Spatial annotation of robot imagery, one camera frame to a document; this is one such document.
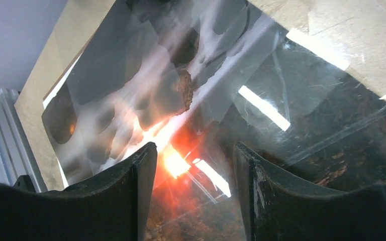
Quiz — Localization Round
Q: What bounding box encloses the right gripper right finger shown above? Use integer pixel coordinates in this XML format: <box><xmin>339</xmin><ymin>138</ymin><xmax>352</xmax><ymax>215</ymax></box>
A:
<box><xmin>233</xmin><ymin>143</ymin><xmax>386</xmax><ymax>240</ymax></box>

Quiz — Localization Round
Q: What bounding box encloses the clear plastic sheet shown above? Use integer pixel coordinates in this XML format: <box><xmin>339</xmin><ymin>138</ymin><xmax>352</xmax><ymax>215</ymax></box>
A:
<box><xmin>145</xmin><ymin>23</ymin><xmax>386</xmax><ymax>240</ymax></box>

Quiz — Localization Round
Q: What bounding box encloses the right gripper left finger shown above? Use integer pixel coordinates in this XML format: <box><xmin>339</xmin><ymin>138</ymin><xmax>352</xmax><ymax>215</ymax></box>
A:
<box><xmin>0</xmin><ymin>142</ymin><xmax>157</xmax><ymax>240</ymax></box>

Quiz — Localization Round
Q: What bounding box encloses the landscape photo print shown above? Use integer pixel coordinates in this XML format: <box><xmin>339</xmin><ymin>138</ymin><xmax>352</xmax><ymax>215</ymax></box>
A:
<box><xmin>42</xmin><ymin>1</ymin><xmax>386</xmax><ymax>223</ymax></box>

